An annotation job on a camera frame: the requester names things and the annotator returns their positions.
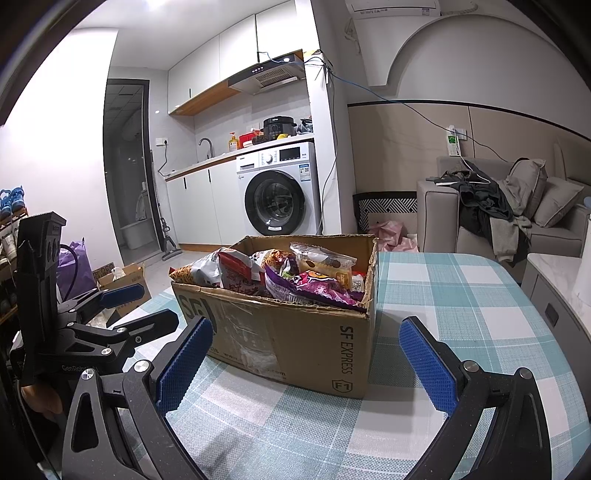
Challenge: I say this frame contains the blue shoes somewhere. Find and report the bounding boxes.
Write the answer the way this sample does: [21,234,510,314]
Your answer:
[0,186,24,220]

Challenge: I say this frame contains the brown cardboard box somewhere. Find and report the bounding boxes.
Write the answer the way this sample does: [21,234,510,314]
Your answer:
[170,233,380,400]

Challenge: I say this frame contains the white power strip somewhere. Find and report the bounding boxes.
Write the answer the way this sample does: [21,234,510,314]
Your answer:
[444,123,467,157]

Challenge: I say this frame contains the grey sofa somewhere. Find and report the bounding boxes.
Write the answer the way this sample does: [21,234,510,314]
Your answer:
[416,151,591,260]

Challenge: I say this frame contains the black wall cable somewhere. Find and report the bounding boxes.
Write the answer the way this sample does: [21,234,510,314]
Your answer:
[414,103,509,163]

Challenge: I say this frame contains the grey cushion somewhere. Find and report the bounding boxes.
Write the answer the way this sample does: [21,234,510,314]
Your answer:
[530,176,585,228]
[505,158,548,218]

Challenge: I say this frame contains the white electric kettle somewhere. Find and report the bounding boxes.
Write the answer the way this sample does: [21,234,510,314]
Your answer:
[574,196,591,308]

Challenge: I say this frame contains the white base cabinets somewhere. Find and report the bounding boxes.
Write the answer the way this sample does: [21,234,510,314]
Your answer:
[165,161,241,246]

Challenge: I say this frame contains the small cardboard box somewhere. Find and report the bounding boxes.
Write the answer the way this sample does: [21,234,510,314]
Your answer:
[92,261,153,315]

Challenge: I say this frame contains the blue cable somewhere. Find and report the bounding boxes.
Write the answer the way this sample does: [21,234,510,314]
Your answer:
[322,64,445,131]

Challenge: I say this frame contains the steel range hood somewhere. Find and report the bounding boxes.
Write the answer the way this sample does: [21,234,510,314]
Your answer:
[227,52,306,96]

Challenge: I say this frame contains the black pressure cooker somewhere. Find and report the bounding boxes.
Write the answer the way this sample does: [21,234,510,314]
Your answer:
[263,116,297,140]

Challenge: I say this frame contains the orange stick snack packet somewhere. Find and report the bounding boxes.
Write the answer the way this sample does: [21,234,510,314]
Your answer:
[169,251,223,289]

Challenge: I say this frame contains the person's left hand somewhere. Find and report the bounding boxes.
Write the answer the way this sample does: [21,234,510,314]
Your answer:
[20,383,64,419]

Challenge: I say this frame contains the pile of dark clothes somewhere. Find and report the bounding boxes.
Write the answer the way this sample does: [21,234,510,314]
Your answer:
[440,168,533,265]

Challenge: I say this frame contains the purple bag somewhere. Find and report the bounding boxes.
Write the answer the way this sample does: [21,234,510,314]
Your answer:
[56,237,96,301]

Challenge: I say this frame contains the yellow snack packet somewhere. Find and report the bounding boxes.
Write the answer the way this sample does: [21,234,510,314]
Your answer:
[251,248,297,273]

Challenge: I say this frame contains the dark glass door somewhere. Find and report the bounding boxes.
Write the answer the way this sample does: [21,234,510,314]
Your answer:
[102,78,163,262]

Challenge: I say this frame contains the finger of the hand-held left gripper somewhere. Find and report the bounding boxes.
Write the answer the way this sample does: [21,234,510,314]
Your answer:
[69,309,180,357]
[59,283,145,320]

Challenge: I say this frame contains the upright vacuum cleaner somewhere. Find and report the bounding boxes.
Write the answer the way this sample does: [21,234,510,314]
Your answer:
[150,150,181,260]

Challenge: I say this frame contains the white washing machine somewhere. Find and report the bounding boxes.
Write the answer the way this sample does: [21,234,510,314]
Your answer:
[236,141,323,237]

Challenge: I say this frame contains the plaid tablecloth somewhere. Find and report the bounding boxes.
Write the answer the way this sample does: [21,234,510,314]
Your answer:
[115,251,576,480]

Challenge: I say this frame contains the shoe rack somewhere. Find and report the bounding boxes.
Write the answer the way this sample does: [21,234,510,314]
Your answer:
[0,208,29,325]

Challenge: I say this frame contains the white red noodle snack packet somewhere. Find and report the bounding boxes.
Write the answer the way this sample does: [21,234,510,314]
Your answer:
[216,247,267,296]

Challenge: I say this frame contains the clear biscuit packet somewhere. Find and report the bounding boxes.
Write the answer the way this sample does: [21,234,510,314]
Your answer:
[289,242,358,282]

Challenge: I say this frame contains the white side cabinet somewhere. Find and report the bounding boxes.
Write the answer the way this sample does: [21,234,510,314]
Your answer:
[521,252,591,394]

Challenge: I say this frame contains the pink cloth pile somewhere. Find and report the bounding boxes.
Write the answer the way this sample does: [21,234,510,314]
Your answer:
[369,220,419,253]

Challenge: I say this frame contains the black patterned basket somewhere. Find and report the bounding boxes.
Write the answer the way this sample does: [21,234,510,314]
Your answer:
[353,192,419,232]

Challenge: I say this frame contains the white air conditioner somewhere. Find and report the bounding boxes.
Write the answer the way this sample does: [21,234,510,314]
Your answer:
[346,0,442,18]

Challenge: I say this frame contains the white wall cabinets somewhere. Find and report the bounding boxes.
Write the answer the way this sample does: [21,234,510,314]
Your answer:
[167,0,297,116]

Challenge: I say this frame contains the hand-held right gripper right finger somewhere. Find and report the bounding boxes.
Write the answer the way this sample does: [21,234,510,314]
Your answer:
[399,318,553,480]

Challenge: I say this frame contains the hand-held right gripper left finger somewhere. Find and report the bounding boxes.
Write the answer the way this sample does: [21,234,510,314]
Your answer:
[60,316,214,480]

